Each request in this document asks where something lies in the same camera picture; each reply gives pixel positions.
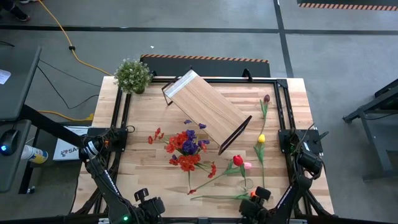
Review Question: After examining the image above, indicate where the short glass vase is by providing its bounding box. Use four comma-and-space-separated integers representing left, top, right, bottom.
238, 177, 254, 192

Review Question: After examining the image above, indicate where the orange tulip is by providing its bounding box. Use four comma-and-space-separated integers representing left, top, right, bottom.
190, 190, 256, 202

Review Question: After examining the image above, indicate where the pink tulip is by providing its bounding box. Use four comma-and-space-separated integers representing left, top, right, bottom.
193, 160, 253, 192

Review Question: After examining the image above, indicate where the red tulip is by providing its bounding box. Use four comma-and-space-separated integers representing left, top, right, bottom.
232, 154, 248, 189

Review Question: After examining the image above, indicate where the large red flower bunch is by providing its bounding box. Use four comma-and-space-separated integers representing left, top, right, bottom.
168, 143, 218, 196

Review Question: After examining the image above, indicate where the purple flower bunch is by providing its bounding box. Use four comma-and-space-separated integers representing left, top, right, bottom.
170, 119, 211, 161

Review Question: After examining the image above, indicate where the small red flower bunch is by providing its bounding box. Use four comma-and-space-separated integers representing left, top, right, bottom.
147, 126, 190, 155

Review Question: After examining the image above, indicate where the yellow tulip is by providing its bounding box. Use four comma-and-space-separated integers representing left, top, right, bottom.
253, 133, 267, 188

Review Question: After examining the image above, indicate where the white printed box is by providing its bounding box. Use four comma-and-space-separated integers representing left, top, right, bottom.
52, 126, 90, 162

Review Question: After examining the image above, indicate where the dark maroon tulip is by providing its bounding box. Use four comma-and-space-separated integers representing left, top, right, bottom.
256, 94, 271, 136

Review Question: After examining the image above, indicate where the white yellow spray can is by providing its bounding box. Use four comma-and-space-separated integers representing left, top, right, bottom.
20, 144, 49, 165

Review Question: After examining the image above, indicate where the potted green plant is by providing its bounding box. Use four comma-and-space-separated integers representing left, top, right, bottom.
113, 58, 154, 95

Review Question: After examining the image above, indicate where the black desk leg beam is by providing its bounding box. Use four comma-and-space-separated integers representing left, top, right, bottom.
20, 104, 94, 150

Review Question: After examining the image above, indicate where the black keyboard tray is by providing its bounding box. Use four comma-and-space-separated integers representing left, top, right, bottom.
0, 119, 32, 193

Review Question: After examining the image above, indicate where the black hazard-striped floor mat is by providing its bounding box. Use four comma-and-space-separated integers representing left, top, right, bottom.
297, 0, 398, 12
139, 54, 271, 78

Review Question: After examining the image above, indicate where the black computer mouse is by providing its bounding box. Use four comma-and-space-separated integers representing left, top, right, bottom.
0, 129, 19, 156

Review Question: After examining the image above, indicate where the black desk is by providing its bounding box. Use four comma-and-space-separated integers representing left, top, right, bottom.
0, 45, 42, 122

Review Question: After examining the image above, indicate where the white paper sheet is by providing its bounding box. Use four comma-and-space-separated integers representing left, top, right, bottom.
0, 68, 12, 85

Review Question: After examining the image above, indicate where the person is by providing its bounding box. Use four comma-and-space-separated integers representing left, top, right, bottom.
0, 0, 40, 22

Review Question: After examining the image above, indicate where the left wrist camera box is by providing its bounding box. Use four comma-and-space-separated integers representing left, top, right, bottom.
133, 187, 150, 203

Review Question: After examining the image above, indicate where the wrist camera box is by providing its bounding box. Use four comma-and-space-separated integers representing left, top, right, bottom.
133, 187, 150, 203
254, 185, 272, 202

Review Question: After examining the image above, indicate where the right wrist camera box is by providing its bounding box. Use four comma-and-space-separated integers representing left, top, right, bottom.
254, 185, 272, 202

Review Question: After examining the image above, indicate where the wooden shelf black metal frame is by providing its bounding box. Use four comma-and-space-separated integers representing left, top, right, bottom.
160, 68, 253, 156

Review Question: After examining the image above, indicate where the black aluminium table frame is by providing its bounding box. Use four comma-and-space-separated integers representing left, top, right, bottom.
70, 76, 332, 224

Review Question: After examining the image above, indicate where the yellow extension cable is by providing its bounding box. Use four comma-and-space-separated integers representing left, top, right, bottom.
37, 0, 113, 77
37, 110, 95, 122

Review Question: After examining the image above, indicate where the black desk frame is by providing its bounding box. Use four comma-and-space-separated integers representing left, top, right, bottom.
341, 77, 398, 182

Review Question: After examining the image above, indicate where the black floor cable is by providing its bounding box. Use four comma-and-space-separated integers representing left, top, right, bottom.
36, 65, 100, 110
39, 58, 103, 88

